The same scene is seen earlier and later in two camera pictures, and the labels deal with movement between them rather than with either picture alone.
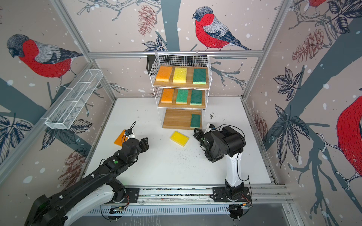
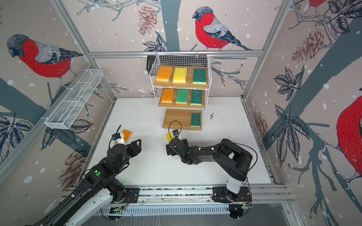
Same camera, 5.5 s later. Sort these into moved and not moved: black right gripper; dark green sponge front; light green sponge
Moved: black right gripper
Not moved: dark green sponge front; light green sponge
